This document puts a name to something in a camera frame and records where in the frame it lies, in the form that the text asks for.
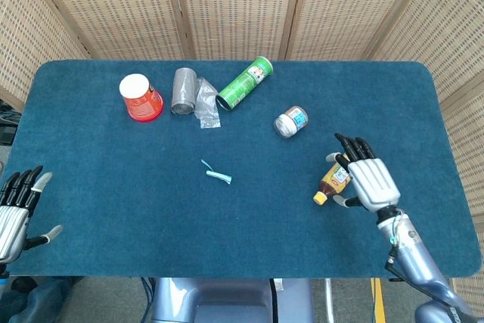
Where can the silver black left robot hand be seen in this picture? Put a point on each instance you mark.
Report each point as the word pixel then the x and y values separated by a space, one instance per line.
pixel 11 221

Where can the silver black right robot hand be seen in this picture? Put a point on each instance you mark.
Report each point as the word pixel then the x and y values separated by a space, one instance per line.
pixel 372 183

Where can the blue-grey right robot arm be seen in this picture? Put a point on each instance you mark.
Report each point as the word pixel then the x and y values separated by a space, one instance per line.
pixel 416 258

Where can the blue bag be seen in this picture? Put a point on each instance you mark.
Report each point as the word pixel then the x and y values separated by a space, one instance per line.
pixel 41 300

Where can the dark equipment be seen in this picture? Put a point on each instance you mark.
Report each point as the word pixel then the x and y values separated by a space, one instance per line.
pixel 7 126

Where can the small white-capped jar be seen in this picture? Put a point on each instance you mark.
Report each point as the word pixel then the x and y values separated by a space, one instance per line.
pixel 289 122

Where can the blue felt table cover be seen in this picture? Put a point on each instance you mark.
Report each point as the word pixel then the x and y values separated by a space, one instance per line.
pixel 151 205

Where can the green chips can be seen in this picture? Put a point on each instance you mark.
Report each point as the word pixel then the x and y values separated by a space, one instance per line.
pixel 242 84

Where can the orange paper cup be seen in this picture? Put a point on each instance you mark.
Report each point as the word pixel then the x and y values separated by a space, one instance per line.
pixel 143 105

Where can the loose grey plastic bag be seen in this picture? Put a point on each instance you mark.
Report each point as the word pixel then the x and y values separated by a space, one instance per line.
pixel 206 103

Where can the blue-grey robot torso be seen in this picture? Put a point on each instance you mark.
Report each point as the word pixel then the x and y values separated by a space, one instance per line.
pixel 227 300

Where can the grey garbage bag roll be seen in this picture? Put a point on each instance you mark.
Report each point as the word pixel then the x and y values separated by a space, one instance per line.
pixel 183 88

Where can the woven bamboo folding screen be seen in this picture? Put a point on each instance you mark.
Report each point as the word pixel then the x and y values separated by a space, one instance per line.
pixel 242 5

